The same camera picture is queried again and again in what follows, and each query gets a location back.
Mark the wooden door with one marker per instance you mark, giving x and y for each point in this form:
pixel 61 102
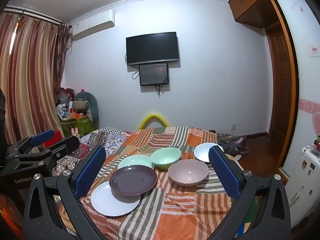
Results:
pixel 282 92

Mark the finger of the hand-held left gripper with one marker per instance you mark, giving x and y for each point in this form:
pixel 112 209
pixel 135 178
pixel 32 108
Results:
pixel 67 145
pixel 42 137

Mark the dark patterned bag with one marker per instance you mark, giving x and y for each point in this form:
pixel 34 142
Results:
pixel 231 142

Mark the wooden overhead cabinet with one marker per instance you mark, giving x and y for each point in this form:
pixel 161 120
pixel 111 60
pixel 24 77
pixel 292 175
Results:
pixel 252 2

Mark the white plastic cabinet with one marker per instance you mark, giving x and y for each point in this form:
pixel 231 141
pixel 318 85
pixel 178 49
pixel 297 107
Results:
pixel 305 180

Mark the pink wall sticker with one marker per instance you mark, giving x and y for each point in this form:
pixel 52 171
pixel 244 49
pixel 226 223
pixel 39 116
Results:
pixel 310 112

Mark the patchwork quilt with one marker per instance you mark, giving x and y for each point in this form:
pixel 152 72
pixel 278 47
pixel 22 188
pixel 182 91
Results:
pixel 112 140

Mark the white air conditioner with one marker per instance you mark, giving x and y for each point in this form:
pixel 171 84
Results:
pixel 92 25

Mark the grey plush toy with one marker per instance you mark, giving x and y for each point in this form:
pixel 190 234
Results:
pixel 86 102

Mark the small black monitor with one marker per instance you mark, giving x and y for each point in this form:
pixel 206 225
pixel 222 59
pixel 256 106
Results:
pixel 153 74

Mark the pink bowl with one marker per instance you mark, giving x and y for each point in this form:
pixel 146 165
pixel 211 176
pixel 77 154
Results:
pixel 187 171

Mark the red plastic bag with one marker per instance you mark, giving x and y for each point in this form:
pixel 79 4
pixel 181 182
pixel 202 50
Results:
pixel 65 94

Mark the green cardboard box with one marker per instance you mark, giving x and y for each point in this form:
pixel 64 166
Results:
pixel 80 126

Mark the black wall television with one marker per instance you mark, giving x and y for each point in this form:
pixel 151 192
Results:
pixel 152 47

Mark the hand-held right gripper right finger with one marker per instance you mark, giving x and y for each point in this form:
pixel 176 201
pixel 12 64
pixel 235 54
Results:
pixel 225 175

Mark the white curtain rail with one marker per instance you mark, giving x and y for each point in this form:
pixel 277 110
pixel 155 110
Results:
pixel 32 13

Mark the yellow foam tube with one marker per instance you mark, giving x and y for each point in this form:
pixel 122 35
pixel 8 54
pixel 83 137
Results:
pixel 155 116

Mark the striped brown curtain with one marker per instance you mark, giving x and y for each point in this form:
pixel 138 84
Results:
pixel 30 80

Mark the white plate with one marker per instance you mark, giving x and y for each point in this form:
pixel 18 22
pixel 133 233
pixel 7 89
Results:
pixel 107 205

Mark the pink bunny toy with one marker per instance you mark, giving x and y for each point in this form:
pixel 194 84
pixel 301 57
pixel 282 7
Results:
pixel 75 132

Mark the white wall socket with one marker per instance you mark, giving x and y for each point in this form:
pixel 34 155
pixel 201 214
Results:
pixel 233 127

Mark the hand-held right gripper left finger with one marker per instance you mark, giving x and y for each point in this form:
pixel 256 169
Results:
pixel 90 172

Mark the striped orange blanket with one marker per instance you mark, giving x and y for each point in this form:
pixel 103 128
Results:
pixel 175 212

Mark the red box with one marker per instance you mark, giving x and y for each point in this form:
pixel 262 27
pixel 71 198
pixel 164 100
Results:
pixel 56 137

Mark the purple plate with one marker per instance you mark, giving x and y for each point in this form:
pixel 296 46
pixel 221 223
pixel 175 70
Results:
pixel 132 180

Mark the mint green plate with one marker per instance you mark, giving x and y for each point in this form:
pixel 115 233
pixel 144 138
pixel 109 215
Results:
pixel 132 160

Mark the mint green bowl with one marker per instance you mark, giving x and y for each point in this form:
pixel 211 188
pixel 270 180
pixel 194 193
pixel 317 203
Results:
pixel 165 155

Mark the white bowl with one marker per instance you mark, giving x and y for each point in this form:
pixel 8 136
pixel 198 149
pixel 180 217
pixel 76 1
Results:
pixel 201 152

